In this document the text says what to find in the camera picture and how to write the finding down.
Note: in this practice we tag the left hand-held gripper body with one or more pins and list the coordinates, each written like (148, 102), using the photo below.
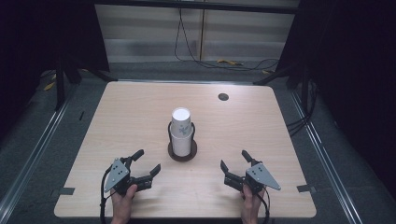
(117, 174)

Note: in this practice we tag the stack of white paper cups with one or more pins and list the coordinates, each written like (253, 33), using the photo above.
(181, 143)

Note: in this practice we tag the dark round cup holder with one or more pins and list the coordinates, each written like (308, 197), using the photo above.
(183, 158)

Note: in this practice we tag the yellow strip on floor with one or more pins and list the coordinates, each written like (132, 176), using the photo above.
(229, 62)
(266, 72)
(49, 86)

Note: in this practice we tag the grey tape piece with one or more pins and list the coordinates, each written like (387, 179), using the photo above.
(66, 191)
(305, 188)

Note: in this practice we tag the person's right hand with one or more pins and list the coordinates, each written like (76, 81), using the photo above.
(251, 207)

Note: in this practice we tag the metal floor rail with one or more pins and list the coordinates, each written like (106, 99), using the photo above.
(323, 152)
(34, 149)

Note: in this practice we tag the dark round table grommet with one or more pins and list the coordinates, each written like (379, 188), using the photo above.
(223, 96)

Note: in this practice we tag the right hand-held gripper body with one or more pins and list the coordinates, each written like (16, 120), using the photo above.
(260, 175)

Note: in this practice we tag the black metal stand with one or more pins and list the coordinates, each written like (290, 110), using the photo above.
(60, 87)
(274, 76)

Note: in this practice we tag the black curtain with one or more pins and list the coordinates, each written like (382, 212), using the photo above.
(355, 62)
(37, 37)

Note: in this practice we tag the dark overhead beam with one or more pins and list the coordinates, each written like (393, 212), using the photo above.
(199, 5)

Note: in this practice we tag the person's left hand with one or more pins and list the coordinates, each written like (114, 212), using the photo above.
(123, 207)

